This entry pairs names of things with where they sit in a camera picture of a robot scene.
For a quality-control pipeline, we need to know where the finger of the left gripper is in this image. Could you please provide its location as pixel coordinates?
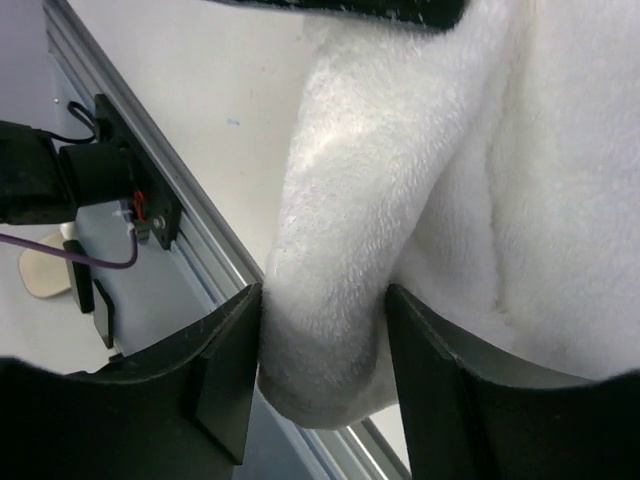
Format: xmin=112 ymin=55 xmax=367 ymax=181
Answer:
xmin=219 ymin=0 xmax=465 ymax=32

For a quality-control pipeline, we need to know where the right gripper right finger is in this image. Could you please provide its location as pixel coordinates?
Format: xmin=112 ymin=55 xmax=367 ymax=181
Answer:
xmin=385 ymin=285 xmax=639 ymax=479

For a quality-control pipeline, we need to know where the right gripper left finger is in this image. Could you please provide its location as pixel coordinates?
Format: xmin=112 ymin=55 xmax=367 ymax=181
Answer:
xmin=1 ymin=284 xmax=262 ymax=479

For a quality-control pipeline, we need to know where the white towel pile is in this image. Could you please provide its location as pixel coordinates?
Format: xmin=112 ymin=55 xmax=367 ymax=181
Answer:
xmin=258 ymin=1 xmax=639 ymax=429

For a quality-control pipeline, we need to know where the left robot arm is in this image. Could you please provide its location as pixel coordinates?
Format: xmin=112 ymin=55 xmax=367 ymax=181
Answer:
xmin=1 ymin=1 xmax=466 ymax=225

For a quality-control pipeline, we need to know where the aluminium mounting rail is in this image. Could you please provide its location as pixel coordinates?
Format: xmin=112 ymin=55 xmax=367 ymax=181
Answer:
xmin=44 ymin=1 xmax=410 ymax=479

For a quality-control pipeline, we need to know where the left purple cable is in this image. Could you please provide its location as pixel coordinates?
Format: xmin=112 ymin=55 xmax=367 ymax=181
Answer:
xmin=0 ymin=227 xmax=140 ymax=270

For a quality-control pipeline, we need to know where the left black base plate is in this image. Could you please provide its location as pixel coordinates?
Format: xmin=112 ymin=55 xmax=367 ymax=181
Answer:
xmin=94 ymin=93 xmax=182 ymax=250

